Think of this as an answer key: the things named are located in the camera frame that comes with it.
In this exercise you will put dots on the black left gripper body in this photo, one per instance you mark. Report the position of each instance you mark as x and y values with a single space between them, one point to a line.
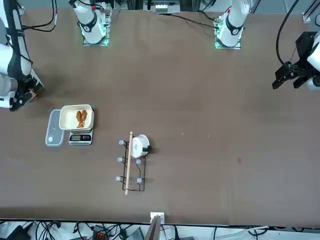
306 42

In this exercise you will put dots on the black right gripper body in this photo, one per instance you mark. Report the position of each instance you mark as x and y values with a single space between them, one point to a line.
22 95

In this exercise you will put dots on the brown toy chicken drumstick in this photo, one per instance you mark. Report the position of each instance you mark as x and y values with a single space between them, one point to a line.
81 117

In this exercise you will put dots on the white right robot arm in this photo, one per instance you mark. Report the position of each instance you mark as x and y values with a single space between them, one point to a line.
91 27

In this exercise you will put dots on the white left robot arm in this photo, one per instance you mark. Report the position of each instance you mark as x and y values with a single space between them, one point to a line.
232 22

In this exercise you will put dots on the silver digital kitchen scale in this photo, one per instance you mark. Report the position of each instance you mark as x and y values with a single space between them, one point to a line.
80 137

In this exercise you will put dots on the red and black connector box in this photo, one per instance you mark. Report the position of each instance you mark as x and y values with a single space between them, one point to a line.
99 232

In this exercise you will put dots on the aluminium corner profile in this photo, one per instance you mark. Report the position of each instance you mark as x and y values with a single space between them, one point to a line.
20 8
308 12

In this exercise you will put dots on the clear plastic lid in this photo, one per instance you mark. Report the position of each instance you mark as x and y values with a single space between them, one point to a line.
52 130

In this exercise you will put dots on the cream rectangular container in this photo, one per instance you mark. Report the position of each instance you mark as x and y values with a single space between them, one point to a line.
70 120

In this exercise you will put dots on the black power adapter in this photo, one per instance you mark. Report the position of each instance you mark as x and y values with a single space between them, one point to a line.
17 232

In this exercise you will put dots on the white power strip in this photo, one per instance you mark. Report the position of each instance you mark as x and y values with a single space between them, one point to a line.
161 7

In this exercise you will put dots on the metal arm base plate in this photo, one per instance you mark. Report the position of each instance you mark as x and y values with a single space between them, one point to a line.
107 17
237 46

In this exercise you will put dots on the silver table edge bracket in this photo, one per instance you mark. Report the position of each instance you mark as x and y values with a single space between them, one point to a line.
162 215

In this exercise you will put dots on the upright frame pole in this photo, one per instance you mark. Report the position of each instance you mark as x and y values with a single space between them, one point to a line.
153 230

